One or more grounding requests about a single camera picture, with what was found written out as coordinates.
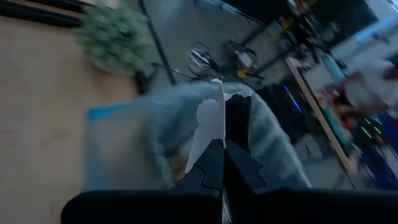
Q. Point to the person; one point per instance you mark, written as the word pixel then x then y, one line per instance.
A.
pixel 367 87

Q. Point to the white power strip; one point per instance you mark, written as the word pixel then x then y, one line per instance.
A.
pixel 200 59

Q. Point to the black computer tower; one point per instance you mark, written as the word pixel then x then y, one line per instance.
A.
pixel 280 112

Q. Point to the green plant in white pot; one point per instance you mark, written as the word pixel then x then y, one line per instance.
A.
pixel 115 40

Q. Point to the wooden side table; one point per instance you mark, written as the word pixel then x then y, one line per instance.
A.
pixel 318 110

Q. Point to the black aluminium table frame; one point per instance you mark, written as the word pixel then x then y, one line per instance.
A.
pixel 37 17

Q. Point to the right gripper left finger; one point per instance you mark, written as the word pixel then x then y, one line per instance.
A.
pixel 211 174

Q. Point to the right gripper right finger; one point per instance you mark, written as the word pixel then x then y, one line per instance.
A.
pixel 239 168

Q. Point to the translucent grey trash bag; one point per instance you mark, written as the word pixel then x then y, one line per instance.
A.
pixel 130 140

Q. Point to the white tissue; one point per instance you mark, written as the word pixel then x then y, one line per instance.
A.
pixel 208 124

